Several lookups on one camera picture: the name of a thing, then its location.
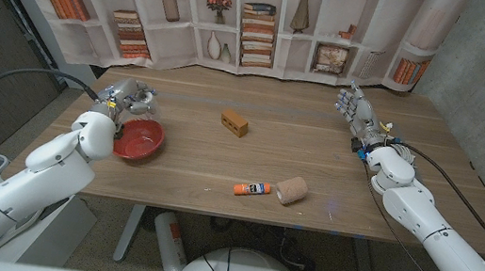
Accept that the white coiled cable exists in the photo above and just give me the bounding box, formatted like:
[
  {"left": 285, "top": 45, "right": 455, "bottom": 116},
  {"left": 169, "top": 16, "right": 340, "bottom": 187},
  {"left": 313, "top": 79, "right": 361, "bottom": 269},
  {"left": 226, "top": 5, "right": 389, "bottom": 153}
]
[{"left": 389, "top": 139, "right": 418, "bottom": 167}]

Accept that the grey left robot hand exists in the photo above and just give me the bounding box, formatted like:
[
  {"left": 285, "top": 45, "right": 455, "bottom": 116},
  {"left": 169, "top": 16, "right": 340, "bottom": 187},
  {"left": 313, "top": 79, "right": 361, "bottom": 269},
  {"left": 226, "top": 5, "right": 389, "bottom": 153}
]
[{"left": 90, "top": 72, "right": 160, "bottom": 127}]

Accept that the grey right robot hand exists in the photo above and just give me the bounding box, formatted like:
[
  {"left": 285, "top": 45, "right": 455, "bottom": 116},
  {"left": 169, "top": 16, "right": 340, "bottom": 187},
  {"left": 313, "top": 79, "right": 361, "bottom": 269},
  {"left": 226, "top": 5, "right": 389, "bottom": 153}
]
[{"left": 329, "top": 78, "right": 396, "bottom": 151}]

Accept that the tan bandage roll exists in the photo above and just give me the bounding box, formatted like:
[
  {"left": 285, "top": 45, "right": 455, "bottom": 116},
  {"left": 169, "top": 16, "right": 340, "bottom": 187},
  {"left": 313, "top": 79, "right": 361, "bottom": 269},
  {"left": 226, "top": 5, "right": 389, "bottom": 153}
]
[{"left": 272, "top": 173, "right": 311, "bottom": 209}]

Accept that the red bowl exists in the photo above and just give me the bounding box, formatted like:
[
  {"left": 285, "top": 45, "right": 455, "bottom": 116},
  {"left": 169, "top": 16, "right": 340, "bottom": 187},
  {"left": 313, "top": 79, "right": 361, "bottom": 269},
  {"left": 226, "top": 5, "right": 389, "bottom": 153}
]
[{"left": 110, "top": 114, "right": 169, "bottom": 166}]

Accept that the white string spool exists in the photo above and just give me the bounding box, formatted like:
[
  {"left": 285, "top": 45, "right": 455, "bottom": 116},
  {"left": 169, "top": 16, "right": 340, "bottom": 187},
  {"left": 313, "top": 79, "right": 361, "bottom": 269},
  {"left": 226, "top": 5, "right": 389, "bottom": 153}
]
[{"left": 130, "top": 91, "right": 160, "bottom": 120}]

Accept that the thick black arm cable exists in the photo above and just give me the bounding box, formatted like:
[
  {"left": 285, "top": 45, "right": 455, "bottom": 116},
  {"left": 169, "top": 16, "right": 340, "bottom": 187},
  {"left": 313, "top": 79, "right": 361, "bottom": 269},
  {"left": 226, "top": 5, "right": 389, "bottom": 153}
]
[
  {"left": 380, "top": 139, "right": 485, "bottom": 271},
  {"left": 0, "top": 61, "right": 105, "bottom": 167}
]

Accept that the orange glue stick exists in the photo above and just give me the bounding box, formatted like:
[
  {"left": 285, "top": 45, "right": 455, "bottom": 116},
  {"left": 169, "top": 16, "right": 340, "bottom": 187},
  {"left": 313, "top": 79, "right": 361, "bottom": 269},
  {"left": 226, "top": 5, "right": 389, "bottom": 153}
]
[{"left": 233, "top": 177, "right": 273, "bottom": 201}]

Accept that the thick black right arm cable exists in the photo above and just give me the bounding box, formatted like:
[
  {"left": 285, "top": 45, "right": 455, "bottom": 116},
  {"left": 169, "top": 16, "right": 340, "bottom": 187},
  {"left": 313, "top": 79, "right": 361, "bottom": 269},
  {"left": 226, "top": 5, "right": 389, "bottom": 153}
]
[{"left": 380, "top": 139, "right": 485, "bottom": 271}]

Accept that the orange brick block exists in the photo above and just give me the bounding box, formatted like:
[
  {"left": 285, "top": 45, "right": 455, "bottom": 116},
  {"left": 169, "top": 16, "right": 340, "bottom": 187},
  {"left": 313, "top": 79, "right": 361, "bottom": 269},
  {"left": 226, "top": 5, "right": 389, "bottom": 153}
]
[{"left": 217, "top": 107, "right": 251, "bottom": 140}]

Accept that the white cylinder with orange label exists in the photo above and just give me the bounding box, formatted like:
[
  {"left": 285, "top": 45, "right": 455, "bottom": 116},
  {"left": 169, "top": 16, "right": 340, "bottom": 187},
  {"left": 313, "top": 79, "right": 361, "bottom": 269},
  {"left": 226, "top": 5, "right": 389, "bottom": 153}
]
[{"left": 147, "top": 210, "right": 194, "bottom": 271}]

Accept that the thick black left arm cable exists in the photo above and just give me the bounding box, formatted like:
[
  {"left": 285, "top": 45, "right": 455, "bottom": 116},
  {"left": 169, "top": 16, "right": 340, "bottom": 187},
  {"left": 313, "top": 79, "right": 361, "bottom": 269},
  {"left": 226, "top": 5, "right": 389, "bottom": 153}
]
[{"left": 0, "top": 61, "right": 105, "bottom": 167}]

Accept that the printed bookshelf backdrop cloth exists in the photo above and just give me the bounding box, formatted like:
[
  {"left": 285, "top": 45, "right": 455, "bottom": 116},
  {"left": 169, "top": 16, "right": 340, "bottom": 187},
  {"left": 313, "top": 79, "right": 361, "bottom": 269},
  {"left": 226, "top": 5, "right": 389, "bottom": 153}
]
[{"left": 0, "top": 0, "right": 472, "bottom": 119}]

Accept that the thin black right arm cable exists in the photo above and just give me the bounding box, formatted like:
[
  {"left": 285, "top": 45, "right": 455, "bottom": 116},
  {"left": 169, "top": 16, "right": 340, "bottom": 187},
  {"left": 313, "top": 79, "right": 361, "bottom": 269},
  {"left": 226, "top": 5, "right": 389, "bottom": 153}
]
[{"left": 347, "top": 158, "right": 485, "bottom": 271}]

